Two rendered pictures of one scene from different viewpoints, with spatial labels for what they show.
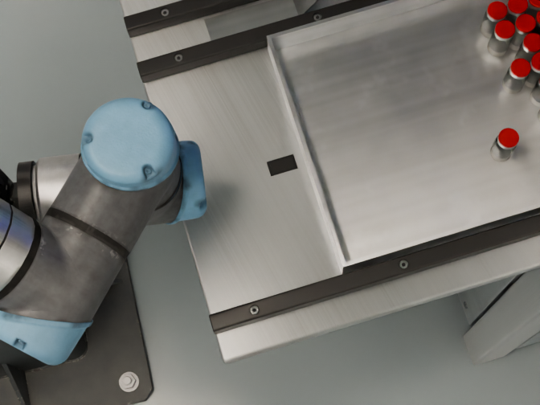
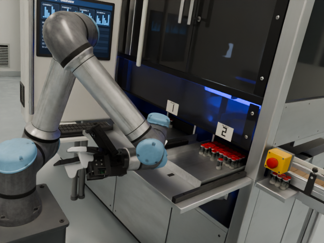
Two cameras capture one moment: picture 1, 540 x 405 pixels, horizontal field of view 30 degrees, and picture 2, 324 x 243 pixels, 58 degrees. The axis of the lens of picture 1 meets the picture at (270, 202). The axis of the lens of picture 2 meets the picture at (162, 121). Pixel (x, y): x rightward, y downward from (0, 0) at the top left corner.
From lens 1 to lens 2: 0.88 m
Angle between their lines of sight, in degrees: 58
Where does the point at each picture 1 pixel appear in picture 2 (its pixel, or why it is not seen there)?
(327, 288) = (199, 188)
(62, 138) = not seen: outside the picture
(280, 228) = (178, 184)
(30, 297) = (153, 134)
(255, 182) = (166, 177)
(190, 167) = not seen: hidden behind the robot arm
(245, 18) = not seen: hidden behind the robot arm
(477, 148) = (213, 168)
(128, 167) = (163, 118)
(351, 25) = (171, 153)
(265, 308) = (186, 193)
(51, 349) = (161, 147)
